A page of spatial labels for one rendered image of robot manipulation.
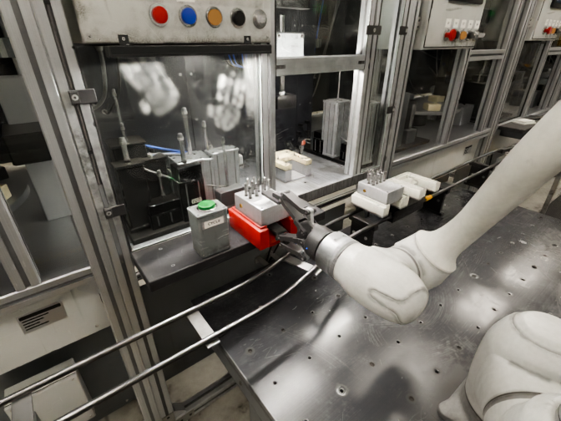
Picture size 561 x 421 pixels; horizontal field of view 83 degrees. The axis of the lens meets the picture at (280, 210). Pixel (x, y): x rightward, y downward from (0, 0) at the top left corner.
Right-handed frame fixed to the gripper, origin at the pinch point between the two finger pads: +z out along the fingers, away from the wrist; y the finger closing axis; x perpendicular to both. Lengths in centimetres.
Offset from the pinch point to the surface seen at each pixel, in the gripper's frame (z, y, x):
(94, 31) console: 15, 39, 29
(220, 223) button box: 2.2, -0.3, 13.5
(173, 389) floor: 38, -101, 25
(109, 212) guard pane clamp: 15.2, 3.1, 34.4
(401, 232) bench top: -1, -29, -65
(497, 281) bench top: -38, -29, -65
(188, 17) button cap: 14.6, 42.2, 11.7
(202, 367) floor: 40, -100, 9
